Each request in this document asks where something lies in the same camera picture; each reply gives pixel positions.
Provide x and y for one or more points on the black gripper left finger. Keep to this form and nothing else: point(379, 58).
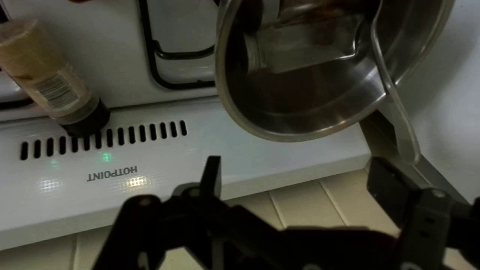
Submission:
point(211, 178)

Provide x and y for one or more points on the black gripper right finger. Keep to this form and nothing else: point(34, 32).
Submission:
point(394, 193)

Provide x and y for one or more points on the white gas stove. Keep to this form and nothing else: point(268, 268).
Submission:
point(151, 65)

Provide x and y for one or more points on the silver metal bowl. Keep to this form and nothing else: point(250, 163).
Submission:
point(406, 31)

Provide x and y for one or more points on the brown spice bottle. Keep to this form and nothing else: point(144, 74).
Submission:
point(33, 61)

